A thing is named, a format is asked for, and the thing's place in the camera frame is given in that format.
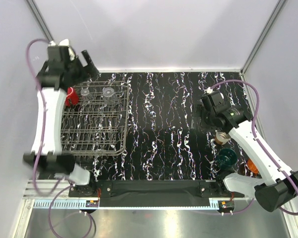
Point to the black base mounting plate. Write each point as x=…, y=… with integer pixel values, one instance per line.
x=152, y=193

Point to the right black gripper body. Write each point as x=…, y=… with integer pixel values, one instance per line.
x=206, y=120

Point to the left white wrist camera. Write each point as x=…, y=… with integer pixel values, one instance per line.
x=65, y=43

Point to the red plastic cup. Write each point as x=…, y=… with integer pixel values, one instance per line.
x=72, y=98

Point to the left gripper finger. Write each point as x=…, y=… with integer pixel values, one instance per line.
x=87, y=57
x=92, y=70

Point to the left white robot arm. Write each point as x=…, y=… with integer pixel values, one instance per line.
x=62, y=70

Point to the large clear plastic cup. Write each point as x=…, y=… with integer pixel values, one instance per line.
x=109, y=96

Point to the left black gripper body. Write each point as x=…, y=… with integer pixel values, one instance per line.
x=79, y=74

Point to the small clear plastic cup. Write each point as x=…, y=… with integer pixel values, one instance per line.
x=85, y=95

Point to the black marble pattern mat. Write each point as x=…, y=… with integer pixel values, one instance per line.
x=161, y=143

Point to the orange translucent cup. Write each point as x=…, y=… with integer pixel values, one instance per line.
x=252, y=167

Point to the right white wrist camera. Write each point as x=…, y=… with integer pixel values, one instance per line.
x=209, y=90

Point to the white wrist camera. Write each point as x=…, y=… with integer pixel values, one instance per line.
x=65, y=43
x=209, y=90

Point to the dark green mug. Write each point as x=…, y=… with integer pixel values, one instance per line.
x=225, y=159

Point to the grey wire dish rack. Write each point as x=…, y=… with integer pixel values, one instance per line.
x=96, y=128

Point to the white steel tumbler brown band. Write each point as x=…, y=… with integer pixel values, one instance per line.
x=221, y=138

